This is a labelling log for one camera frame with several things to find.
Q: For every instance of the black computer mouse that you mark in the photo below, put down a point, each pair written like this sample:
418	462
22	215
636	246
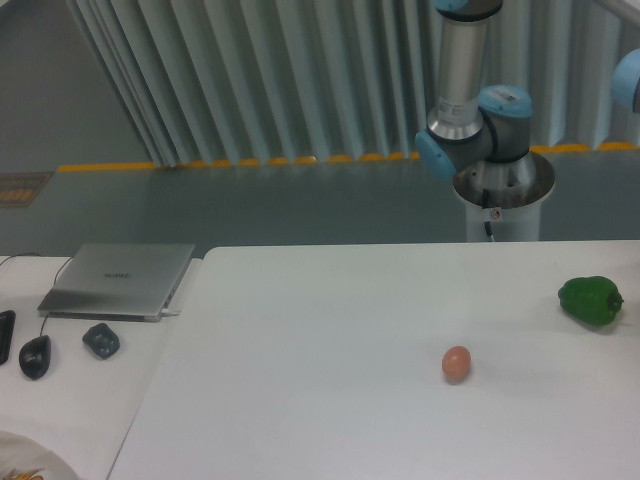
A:
35	357

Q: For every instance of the cream sweater sleeve forearm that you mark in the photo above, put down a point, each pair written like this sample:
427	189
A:
23	458

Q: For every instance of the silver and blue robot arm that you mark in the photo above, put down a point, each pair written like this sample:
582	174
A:
460	90

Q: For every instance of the green bell pepper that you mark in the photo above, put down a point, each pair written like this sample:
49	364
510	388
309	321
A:
594	300

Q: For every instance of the brown egg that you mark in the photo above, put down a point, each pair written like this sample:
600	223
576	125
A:
456	364

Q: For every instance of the grey pleated curtain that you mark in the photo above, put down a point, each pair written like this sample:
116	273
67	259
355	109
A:
239	82

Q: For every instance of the silver closed laptop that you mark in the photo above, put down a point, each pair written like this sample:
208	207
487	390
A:
132	282

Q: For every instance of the small black tray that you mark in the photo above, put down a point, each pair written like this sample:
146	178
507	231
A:
102	341

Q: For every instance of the black keyboard edge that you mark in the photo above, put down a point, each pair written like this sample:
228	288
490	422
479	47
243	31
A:
7	324

